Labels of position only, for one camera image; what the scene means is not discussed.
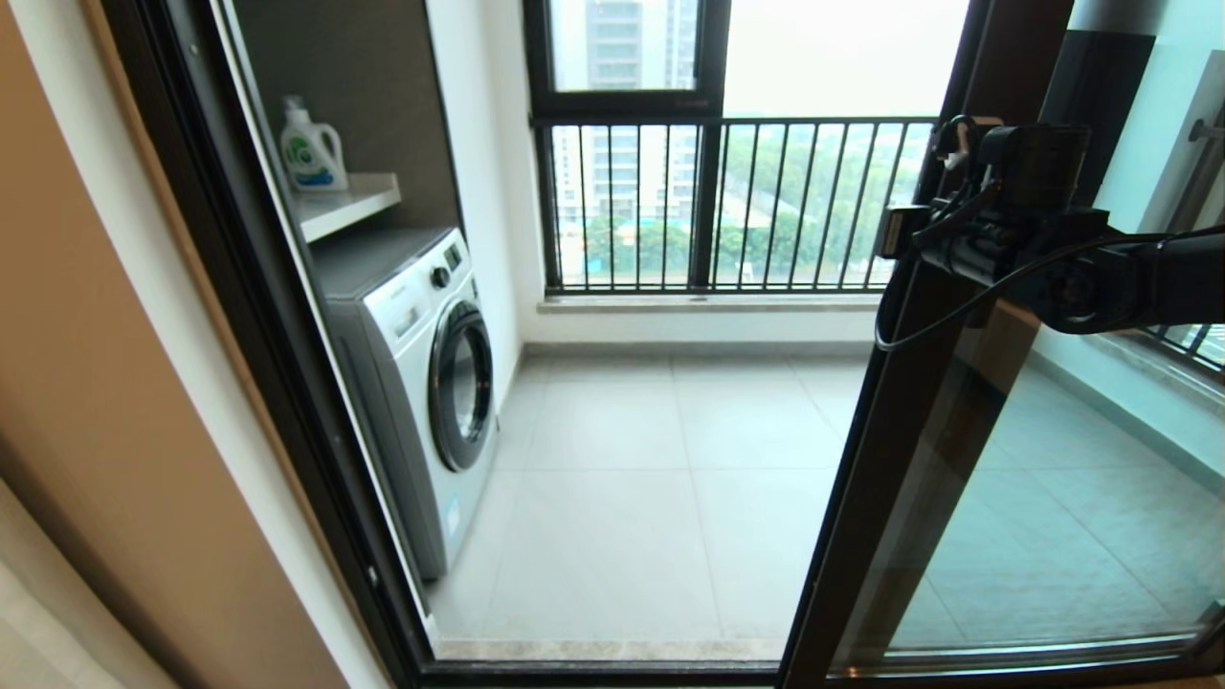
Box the dark framed sliding glass door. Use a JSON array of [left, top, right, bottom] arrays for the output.
[[775, 0, 1225, 689]]

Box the dark framed fixed glass door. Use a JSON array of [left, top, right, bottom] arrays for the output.
[[833, 27, 1225, 671]]

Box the short stone window sill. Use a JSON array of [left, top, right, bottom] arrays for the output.
[[1034, 335, 1225, 422]]

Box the black side balcony railing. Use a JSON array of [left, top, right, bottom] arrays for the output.
[[1144, 144, 1225, 372]]

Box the long stone window sill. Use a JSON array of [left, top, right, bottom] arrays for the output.
[[536, 295, 886, 315]]

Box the highrise building outside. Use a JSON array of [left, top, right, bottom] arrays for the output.
[[553, 0, 698, 231]]

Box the white front-load washing machine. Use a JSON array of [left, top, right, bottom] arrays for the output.
[[321, 228, 499, 583]]

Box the white detergent bottle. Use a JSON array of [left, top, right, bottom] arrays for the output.
[[279, 96, 349, 190]]

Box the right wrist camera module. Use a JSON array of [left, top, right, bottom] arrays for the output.
[[933, 115, 1092, 219]]

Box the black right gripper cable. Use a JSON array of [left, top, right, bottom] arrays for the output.
[[873, 230, 1173, 353]]

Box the black window frame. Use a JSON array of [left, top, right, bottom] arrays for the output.
[[522, 0, 728, 291]]

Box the white wall shelf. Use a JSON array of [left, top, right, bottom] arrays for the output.
[[295, 172, 403, 242]]

